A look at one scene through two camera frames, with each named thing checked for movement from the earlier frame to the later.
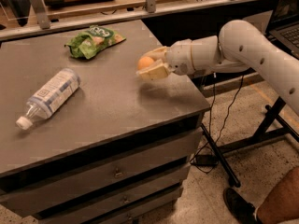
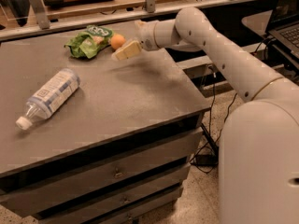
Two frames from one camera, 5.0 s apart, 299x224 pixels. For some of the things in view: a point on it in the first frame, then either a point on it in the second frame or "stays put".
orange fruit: x=145 y=62 to x=117 y=41
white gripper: x=178 y=58 to x=147 y=36
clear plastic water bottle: x=49 y=97 stays put
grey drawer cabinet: x=116 y=150 stays put
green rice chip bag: x=87 y=45 stays put
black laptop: x=284 y=25 stays put
